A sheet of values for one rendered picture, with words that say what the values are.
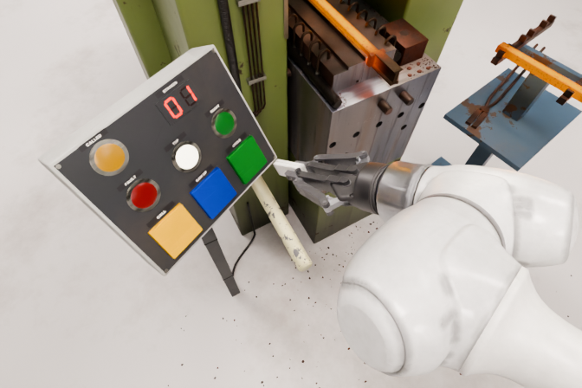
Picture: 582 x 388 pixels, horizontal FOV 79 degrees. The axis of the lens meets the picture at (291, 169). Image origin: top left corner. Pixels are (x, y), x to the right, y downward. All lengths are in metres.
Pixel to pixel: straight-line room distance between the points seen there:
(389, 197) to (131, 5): 1.06
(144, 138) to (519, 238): 0.54
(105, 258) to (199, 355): 0.64
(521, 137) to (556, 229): 1.04
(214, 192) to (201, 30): 0.38
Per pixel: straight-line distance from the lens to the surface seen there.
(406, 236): 0.32
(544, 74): 1.25
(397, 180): 0.48
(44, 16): 3.53
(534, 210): 0.42
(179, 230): 0.69
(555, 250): 0.43
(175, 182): 0.67
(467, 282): 0.31
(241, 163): 0.73
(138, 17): 1.35
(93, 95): 2.63
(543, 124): 1.54
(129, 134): 0.63
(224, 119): 0.70
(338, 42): 1.06
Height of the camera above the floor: 1.61
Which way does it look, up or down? 56 degrees down
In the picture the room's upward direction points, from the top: straight up
